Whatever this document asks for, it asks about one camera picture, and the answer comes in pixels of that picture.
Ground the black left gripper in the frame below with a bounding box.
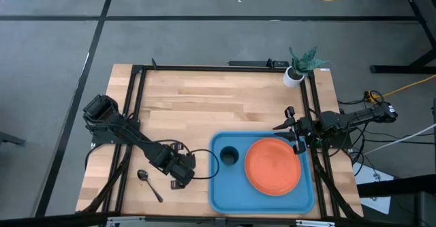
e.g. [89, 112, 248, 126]
[149, 142, 198, 191]

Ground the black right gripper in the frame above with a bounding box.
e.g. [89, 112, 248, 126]
[272, 106, 320, 155]

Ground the orange plastic plate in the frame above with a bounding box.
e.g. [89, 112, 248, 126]
[244, 137, 302, 197]

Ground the dark green plastic cup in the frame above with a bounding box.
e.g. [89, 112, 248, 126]
[219, 145, 240, 166]

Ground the dark metal spoon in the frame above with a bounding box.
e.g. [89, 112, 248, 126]
[136, 169, 164, 204]

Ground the blue plastic tray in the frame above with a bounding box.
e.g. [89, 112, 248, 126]
[208, 130, 316, 216]

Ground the white plant pot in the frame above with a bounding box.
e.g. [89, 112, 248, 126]
[282, 65, 306, 89]

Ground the green artificial plant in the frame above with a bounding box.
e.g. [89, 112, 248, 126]
[288, 46, 330, 78]

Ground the white flat box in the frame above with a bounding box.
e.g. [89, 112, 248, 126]
[352, 161, 394, 215]

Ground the black metal beam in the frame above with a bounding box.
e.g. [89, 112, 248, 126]
[356, 174, 436, 198]

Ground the black stand crossbeam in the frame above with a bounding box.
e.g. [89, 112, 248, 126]
[0, 212, 436, 227]

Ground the grey metal foot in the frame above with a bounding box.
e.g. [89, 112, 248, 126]
[0, 131, 27, 147]

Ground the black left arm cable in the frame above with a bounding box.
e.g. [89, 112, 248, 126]
[151, 138, 221, 181]

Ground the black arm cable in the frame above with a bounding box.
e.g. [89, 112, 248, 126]
[151, 138, 221, 181]
[337, 89, 386, 106]

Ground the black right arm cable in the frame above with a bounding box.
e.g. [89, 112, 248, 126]
[337, 89, 386, 106]

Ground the black cable bundle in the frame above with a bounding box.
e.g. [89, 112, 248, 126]
[311, 148, 364, 218]
[80, 144, 134, 215]

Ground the black aluminium table frame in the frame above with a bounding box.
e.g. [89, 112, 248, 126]
[76, 58, 364, 221]

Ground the white cable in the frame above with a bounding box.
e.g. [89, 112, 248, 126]
[364, 123, 436, 155]

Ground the black metal table leg frame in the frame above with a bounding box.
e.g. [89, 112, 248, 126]
[340, 0, 436, 74]

